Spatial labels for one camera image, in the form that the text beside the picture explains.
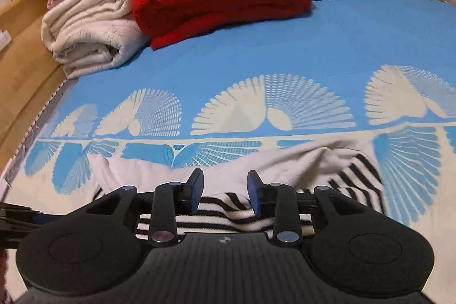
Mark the blue fan-print bed sheet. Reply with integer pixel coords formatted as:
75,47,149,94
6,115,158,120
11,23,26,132
0,0,456,290

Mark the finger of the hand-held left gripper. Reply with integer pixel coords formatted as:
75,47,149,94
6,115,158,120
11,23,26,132
0,202,35,213
0,212,64,250

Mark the striped hoodie with white vest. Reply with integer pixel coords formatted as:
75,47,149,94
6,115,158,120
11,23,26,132
91,138,387,241

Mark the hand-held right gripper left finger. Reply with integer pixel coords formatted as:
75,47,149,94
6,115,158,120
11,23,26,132
85,169,205,248

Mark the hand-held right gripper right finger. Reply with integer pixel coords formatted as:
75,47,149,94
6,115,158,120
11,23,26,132
247,171,361,248

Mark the cream folded blanket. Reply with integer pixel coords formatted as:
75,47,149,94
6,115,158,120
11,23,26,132
42,0,140,52

